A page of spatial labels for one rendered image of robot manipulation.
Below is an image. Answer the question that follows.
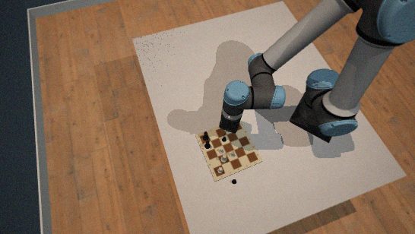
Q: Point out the small chessboard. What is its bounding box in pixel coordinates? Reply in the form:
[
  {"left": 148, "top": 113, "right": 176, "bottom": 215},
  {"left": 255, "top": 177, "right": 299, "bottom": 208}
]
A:
[{"left": 195, "top": 120, "right": 263, "bottom": 182}]

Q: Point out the white chess king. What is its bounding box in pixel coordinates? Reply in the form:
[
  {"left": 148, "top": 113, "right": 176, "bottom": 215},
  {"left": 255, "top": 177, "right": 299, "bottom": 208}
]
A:
[{"left": 220, "top": 154, "right": 227, "bottom": 163}]

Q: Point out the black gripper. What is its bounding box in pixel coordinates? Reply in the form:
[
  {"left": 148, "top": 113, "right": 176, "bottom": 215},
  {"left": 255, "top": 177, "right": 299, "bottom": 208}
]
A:
[{"left": 219, "top": 107, "right": 243, "bottom": 134}]

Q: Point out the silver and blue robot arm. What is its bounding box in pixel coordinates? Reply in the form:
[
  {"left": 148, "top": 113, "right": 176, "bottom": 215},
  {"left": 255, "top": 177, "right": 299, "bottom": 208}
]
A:
[{"left": 223, "top": 0, "right": 415, "bottom": 137}]

